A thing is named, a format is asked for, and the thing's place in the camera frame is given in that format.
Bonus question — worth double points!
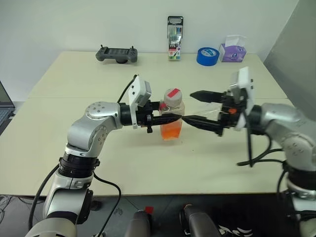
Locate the blue tape roll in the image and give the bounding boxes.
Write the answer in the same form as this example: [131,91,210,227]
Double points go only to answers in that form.
[196,46,220,67]

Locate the grey handheld remote controller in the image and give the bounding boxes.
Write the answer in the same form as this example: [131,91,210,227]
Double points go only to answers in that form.
[95,44,139,65]

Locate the loose floor cables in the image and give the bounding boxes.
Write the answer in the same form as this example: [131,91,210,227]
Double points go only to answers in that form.
[0,194,34,224]

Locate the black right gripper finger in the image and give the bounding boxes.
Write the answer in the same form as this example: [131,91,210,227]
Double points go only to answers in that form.
[190,90,226,104]
[182,115,224,137]

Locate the purple tissue box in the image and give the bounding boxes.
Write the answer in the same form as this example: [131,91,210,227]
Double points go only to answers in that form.
[219,35,248,63]

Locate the dark laptop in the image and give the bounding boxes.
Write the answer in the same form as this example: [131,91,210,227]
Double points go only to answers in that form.
[0,80,16,136]

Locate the plastic bottle with orange drink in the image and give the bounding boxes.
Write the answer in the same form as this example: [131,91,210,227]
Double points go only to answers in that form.
[159,88,186,142]

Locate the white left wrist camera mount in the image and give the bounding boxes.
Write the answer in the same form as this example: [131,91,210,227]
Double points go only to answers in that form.
[128,75,153,130]

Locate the marker pen pack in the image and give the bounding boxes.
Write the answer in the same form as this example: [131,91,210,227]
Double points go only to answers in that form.
[167,15,184,61]

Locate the grey rounded shape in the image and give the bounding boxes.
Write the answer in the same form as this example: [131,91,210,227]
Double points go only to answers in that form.
[125,209,152,237]

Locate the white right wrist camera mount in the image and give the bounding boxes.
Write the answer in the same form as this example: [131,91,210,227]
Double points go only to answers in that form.
[228,66,255,131]

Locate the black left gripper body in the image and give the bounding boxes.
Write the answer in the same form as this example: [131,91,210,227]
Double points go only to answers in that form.
[137,100,155,134]

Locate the dark rounded shape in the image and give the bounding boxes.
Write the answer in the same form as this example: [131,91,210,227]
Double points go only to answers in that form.
[178,203,223,237]

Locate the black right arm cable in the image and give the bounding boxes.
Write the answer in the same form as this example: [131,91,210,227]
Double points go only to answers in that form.
[236,108,290,198]

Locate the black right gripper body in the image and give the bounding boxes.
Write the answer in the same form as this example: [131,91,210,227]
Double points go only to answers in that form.
[218,88,249,128]

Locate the black and white shoe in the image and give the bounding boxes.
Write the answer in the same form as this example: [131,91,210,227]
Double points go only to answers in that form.
[217,224,254,237]

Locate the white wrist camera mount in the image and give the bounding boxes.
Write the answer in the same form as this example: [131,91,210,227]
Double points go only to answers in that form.
[228,66,255,131]
[128,75,153,130]

